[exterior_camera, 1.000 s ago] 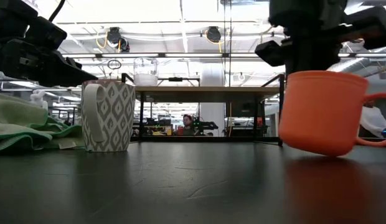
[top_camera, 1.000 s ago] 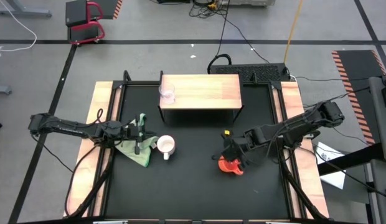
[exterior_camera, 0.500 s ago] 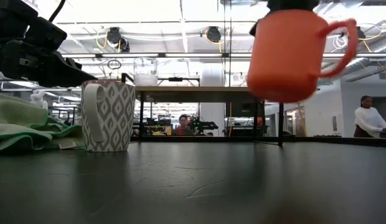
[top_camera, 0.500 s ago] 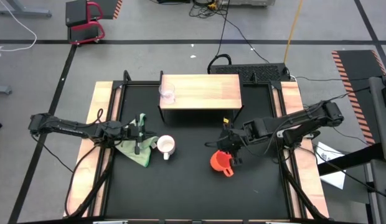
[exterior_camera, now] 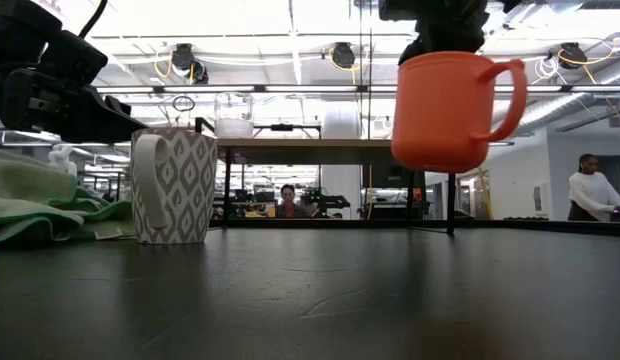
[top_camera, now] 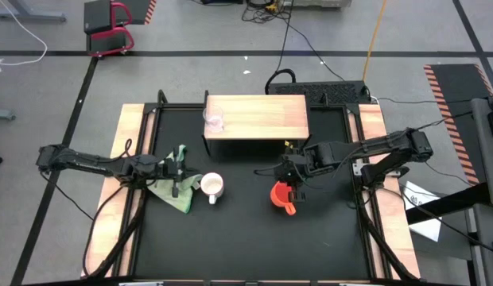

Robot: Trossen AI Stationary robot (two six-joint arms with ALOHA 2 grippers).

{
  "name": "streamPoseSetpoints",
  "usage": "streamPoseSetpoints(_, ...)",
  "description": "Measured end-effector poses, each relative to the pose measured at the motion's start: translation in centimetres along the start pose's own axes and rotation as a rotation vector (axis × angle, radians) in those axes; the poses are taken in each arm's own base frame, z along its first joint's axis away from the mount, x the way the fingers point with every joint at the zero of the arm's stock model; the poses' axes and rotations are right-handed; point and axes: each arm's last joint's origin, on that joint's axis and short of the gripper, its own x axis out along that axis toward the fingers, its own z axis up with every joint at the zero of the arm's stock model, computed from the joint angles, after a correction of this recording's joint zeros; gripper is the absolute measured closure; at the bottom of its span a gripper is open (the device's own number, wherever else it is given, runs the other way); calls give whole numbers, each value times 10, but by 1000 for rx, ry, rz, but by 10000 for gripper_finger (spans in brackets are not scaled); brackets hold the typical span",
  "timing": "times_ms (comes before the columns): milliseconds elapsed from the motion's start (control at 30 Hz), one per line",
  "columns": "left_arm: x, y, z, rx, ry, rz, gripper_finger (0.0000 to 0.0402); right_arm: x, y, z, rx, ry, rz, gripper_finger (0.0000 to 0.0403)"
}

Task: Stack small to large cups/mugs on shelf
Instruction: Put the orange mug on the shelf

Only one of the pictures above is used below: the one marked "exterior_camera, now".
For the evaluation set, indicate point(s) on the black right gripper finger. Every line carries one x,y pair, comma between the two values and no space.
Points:
450,44

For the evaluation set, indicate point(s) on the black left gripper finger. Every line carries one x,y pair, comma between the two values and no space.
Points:
115,125

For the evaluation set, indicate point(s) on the orange plastic mug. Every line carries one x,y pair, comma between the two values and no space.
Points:
440,115

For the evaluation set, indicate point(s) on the grey white patterned mug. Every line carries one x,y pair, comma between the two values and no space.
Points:
190,190

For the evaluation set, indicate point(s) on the clear glass mug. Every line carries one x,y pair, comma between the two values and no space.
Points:
234,127

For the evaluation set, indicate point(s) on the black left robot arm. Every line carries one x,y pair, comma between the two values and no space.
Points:
15,30

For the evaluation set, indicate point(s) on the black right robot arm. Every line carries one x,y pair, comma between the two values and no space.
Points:
512,4

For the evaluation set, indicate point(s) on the wooden shelf with black legs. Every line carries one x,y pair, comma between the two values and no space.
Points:
315,150

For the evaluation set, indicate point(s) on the white lumpy object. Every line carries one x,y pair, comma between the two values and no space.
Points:
62,155

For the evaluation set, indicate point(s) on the green microfibre cloth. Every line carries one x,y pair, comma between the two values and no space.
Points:
30,200

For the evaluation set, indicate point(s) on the black computer case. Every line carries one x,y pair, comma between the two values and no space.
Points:
380,180

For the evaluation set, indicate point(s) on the person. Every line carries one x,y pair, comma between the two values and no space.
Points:
289,207
592,192

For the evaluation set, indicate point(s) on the background robot workstation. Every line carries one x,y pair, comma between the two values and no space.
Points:
325,202

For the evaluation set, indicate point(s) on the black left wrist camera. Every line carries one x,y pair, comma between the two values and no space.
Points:
75,60

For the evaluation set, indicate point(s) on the white wall dispenser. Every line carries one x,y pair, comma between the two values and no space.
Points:
542,199

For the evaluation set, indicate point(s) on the black aluminium table frame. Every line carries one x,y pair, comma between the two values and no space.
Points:
540,226

